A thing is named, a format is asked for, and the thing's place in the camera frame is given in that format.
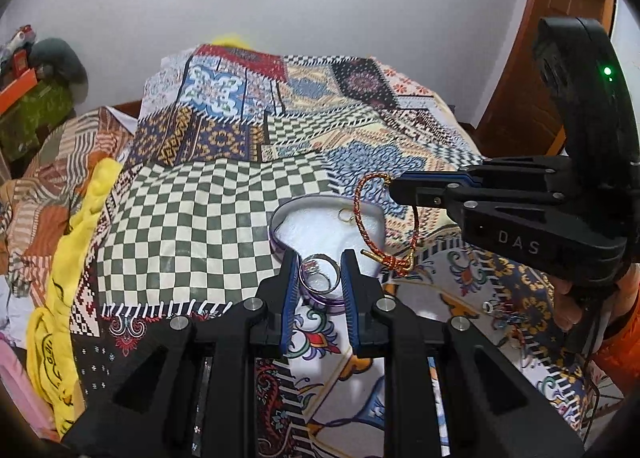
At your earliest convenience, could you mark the person's right hand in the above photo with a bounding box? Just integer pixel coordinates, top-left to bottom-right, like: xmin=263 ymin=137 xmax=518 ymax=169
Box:
xmin=552 ymin=261 xmax=640 ymax=355

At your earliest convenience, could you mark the grey plush cushion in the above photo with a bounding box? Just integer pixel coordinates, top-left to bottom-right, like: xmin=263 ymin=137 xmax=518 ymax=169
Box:
xmin=29 ymin=37 xmax=90 ymax=105

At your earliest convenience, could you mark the pink cloth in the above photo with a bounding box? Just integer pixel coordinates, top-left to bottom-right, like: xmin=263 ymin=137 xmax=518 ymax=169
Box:
xmin=0 ymin=332 xmax=62 ymax=441

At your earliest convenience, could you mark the orange striped blanket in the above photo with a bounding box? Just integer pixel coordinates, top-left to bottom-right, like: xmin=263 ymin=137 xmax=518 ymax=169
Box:
xmin=0 ymin=107 xmax=137 ymax=289

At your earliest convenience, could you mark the round purple-rimmed jewelry tin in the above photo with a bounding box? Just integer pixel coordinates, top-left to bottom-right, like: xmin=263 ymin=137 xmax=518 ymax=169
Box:
xmin=268 ymin=194 xmax=389 ymax=310

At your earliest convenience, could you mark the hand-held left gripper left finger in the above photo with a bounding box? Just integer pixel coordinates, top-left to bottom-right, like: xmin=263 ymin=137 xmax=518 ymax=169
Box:
xmin=61 ymin=249 xmax=301 ymax=458

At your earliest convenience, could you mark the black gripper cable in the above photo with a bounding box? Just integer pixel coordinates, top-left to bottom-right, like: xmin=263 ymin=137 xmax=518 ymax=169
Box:
xmin=580 ymin=350 xmax=603 ymax=445

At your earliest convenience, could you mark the wooden door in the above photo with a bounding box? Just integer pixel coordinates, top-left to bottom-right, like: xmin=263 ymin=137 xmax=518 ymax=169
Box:
xmin=474 ymin=0 xmax=617 ymax=160

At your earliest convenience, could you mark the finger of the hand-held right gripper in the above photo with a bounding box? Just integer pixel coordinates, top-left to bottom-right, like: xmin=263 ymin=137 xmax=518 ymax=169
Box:
xmin=388 ymin=178 xmax=568 ymax=213
xmin=399 ymin=156 xmax=572 ymax=189

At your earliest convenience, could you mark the silver bangle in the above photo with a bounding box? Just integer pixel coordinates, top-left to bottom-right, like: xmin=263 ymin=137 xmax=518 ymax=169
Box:
xmin=299 ymin=253 xmax=344 ymax=297

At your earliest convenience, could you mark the red braided bracelet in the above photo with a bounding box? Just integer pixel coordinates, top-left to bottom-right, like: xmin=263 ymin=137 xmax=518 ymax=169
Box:
xmin=352 ymin=173 xmax=422 ymax=272

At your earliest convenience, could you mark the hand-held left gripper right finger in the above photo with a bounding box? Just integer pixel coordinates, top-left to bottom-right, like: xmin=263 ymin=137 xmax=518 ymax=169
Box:
xmin=341 ymin=248 xmax=587 ymax=458

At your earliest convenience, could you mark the patchwork printed blanket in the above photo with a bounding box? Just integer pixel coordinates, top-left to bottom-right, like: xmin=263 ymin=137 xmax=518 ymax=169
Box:
xmin=69 ymin=42 xmax=623 ymax=458

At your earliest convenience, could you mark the orange box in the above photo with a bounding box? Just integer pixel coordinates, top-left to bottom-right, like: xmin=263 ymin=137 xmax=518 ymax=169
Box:
xmin=0 ymin=66 xmax=40 ymax=115

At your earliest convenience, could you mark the yellow cloth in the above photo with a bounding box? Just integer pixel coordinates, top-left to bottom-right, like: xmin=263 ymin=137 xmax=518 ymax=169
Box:
xmin=25 ymin=157 xmax=126 ymax=440

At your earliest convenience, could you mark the tangled jewelry heap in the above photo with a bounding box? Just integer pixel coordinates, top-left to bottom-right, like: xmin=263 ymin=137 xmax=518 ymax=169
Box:
xmin=492 ymin=305 xmax=533 ymax=346

